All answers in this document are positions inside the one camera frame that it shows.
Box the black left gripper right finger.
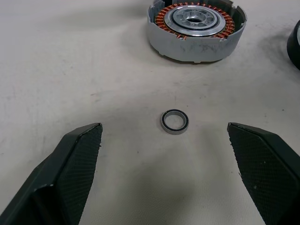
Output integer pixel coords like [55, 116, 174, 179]
[226, 121, 300, 225]

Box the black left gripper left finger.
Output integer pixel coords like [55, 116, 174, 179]
[0, 122, 103, 225]

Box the small silver bearing ring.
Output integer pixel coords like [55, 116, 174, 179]
[161, 109, 189, 135]

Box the black round part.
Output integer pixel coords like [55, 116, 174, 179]
[286, 19, 300, 71]

